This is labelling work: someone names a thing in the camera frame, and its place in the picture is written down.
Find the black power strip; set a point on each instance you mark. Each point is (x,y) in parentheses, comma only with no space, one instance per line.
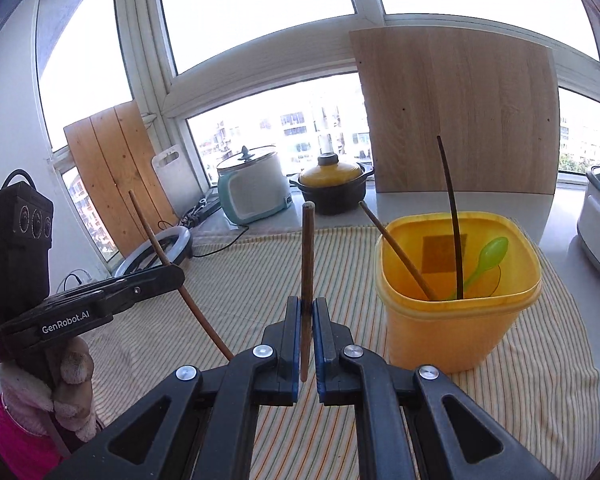
(205,207)

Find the orange pine board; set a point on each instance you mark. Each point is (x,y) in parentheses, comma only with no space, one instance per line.
(110,170)

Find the light wooden board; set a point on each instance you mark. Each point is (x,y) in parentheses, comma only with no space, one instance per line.
(455,100)

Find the striped table cloth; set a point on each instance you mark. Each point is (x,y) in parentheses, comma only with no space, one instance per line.
(260,280)

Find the yellow plastic container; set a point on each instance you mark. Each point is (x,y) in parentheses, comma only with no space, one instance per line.
(430,335)

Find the brown wooden chopstick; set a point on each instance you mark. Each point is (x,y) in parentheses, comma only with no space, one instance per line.
(198,315)
(397,250)
(307,250)

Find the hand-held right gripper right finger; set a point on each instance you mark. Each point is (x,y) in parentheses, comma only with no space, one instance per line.
(319,355)

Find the person's left hand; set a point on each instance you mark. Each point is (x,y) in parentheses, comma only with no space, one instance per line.
(75,365)

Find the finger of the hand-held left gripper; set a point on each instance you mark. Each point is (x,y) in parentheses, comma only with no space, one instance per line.
(145,282)

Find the light blue rice cooker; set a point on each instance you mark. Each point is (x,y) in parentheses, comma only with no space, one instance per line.
(252,190)

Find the person's left forearm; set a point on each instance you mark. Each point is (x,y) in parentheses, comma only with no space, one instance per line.
(20,435)

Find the green plastic spoon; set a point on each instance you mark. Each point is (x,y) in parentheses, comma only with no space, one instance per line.
(492,252)

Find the black pot yellow lid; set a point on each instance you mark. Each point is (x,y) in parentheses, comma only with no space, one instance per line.
(330,192)

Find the white cutting board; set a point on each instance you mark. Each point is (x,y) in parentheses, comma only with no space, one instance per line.
(177,180)

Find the dark brown chopstick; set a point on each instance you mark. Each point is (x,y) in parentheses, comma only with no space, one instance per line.
(455,230)

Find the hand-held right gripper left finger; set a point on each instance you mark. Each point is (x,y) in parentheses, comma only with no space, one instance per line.
(296,355)

